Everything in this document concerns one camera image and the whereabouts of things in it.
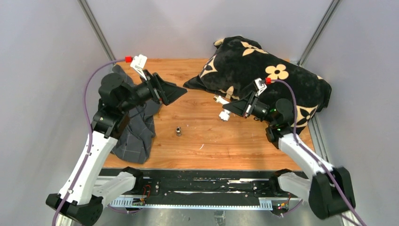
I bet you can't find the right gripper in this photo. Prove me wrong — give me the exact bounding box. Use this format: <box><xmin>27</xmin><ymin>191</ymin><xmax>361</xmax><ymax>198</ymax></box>
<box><xmin>223</xmin><ymin>90</ymin><xmax>276</xmax><ymax>125</ymax></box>

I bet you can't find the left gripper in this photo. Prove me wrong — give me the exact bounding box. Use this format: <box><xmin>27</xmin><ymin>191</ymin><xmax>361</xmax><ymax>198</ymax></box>
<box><xmin>121</xmin><ymin>69</ymin><xmax>187</xmax><ymax>111</ymax></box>

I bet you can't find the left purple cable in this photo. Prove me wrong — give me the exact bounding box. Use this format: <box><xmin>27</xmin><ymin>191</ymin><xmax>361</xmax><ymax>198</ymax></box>
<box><xmin>51</xmin><ymin>56</ymin><xmax>133</xmax><ymax>226</ymax></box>

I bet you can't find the aluminium frame post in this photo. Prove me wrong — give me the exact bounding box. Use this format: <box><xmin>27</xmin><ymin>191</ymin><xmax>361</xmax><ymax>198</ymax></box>
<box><xmin>77</xmin><ymin>0</ymin><xmax>116</xmax><ymax>60</ymax></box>
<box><xmin>297</xmin><ymin>0</ymin><xmax>342</xmax><ymax>67</ymax></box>

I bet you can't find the black floral plush blanket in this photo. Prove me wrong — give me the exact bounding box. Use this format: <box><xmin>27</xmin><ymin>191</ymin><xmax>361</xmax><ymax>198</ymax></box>
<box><xmin>184</xmin><ymin>36</ymin><xmax>332</xmax><ymax>134</ymax></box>

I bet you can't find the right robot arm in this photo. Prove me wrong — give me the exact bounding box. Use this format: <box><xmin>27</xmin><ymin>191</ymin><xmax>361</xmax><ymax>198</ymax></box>
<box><xmin>214</xmin><ymin>92</ymin><xmax>356</xmax><ymax>219</ymax></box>

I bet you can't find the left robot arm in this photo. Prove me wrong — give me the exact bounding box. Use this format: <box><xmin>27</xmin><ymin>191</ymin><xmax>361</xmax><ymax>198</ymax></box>
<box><xmin>46</xmin><ymin>70</ymin><xmax>187</xmax><ymax>226</ymax></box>

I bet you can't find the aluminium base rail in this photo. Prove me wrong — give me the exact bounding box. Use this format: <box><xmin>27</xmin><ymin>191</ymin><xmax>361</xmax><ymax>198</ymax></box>
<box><xmin>64</xmin><ymin>115</ymin><xmax>362</xmax><ymax>226</ymax></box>

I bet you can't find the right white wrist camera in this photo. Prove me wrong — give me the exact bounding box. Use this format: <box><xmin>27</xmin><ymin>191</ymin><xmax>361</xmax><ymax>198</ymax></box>
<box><xmin>254</xmin><ymin>78</ymin><xmax>267</xmax><ymax>97</ymax></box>

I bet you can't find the metal tee pipe fitting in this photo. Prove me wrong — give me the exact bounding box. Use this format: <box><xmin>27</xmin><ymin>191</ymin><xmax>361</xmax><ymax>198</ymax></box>
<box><xmin>176</xmin><ymin>127</ymin><xmax>182</xmax><ymax>137</ymax></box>

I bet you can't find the white plastic water faucet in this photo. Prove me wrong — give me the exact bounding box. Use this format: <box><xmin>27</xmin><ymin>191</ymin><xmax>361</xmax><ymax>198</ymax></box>
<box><xmin>213</xmin><ymin>95</ymin><xmax>231</xmax><ymax>121</ymax></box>

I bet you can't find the left aluminium frame post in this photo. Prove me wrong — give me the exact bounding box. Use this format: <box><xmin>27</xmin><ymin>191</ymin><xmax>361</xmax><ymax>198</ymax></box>
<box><xmin>77</xmin><ymin>0</ymin><xmax>116</xmax><ymax>60</ymax></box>

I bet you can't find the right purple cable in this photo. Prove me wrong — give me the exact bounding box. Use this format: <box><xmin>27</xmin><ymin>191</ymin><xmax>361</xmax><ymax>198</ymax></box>
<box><xmin>265</xmin><ymin>77</ymin><xmax>368</xmax><ymax>226</ymax></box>

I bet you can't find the right aluminium frame post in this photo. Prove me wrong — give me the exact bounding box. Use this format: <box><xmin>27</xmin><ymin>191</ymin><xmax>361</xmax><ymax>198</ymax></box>
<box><xmin>297</xmin><ymin>0</ymin><xmax>342</xmax><ymax>67</ymax></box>

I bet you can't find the purple cable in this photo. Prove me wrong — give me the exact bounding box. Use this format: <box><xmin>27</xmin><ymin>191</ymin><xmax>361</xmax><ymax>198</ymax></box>
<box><xmin>265</xmin><ymin>77</ymin><xmax>368</xmax><ymax>226</ymax></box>
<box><xmin>51</xmin><ymin>56</ymin><xmax>133</xmax><ymax>226</ymax></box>

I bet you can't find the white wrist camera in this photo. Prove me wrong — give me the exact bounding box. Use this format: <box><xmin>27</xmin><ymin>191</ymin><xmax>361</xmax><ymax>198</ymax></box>
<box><xmin>254</xmin><ymin>78</ymin><xmax>267</xmax><ymax>97</ymax></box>
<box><xmin>130</xmin><ymin>54</ymin><xmax>148</xmax><ymax>81</ymax></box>

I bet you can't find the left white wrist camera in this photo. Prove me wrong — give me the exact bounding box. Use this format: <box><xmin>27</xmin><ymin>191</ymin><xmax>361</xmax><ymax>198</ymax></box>
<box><xmin>130</xmin><ymin>54</ymin><xmax>148</xmax><ymax>81</ymax></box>

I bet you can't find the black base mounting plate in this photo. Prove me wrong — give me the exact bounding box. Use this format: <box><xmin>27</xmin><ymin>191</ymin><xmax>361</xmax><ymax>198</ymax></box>
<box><xmin>111</xmin><ymin>169</ymin><xmax>301</xmax><ymax>210</ymax></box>

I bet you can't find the grey checked cloth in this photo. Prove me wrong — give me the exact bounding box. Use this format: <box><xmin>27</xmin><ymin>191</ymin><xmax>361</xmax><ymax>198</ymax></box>
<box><xmin>106</xmin><ymin>64</ymin><xmax>164</xmax><ymax>165</ymax></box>

